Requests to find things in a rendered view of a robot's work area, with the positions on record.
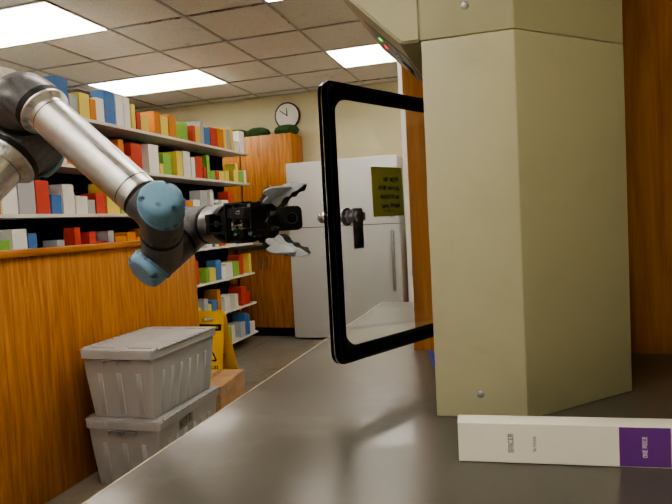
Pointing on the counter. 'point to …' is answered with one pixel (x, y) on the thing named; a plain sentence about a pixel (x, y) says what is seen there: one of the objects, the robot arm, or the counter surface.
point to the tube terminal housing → (526, 203)
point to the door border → (333, 224)
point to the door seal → (340, 219)
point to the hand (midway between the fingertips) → (308, 218)
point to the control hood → (393, 24)
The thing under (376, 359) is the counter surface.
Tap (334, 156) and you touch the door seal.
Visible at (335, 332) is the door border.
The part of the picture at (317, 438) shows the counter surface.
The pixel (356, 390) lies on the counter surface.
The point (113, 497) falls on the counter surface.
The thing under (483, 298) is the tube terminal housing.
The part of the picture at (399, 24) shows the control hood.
